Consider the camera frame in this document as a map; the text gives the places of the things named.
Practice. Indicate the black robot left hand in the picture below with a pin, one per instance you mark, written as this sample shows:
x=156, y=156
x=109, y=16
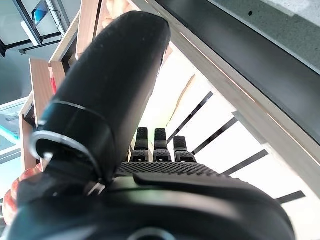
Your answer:
x=112, y=100

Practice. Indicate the napa cabbage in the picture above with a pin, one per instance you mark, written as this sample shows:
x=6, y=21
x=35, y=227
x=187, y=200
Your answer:
x=170, y=95

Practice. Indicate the wooden slat crate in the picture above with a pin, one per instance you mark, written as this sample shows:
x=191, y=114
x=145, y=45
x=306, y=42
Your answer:
x=40, y=82
x=87, y=25
x=225, y=140

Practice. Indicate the large wooden crate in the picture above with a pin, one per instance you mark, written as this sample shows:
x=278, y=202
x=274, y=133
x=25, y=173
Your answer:
x=25, y=140

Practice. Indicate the white desk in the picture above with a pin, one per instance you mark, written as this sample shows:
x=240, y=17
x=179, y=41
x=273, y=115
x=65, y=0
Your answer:
x=30, y=32

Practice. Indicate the grey laptop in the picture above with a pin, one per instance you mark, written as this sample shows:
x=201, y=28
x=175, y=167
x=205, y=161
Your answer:
x=40, y=13

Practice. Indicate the small orange striped pumpkin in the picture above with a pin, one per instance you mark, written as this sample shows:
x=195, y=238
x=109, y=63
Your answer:
x=10, y=200

